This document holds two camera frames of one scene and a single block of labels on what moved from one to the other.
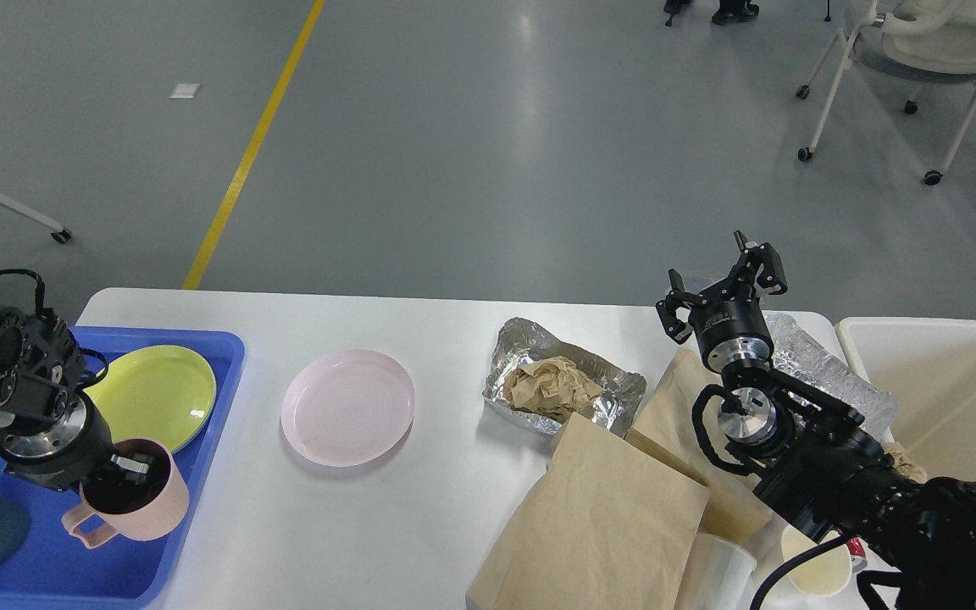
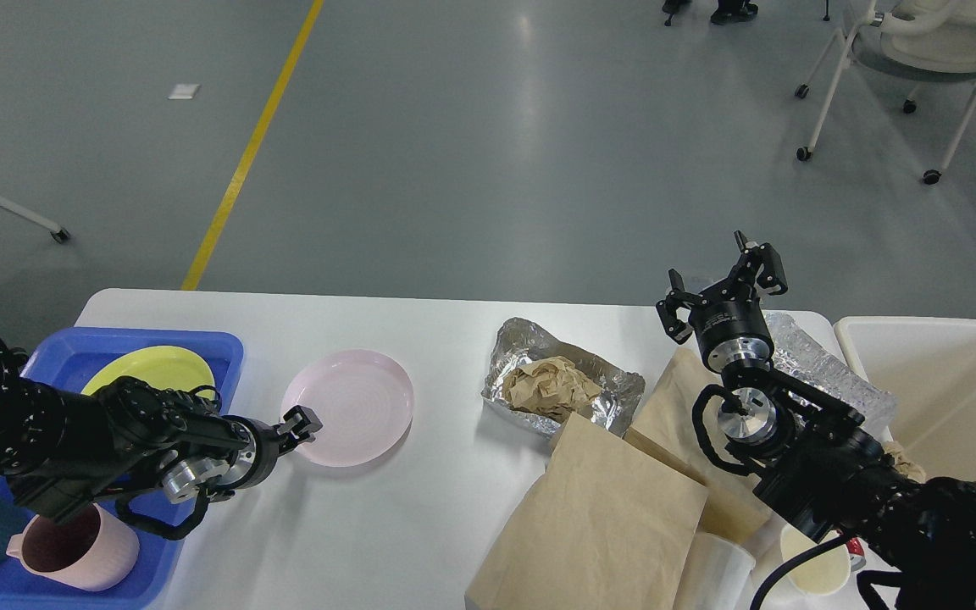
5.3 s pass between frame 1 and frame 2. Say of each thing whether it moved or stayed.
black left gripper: moved
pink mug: moved
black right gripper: stayed
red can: stayed
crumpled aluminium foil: stayed
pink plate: stayed
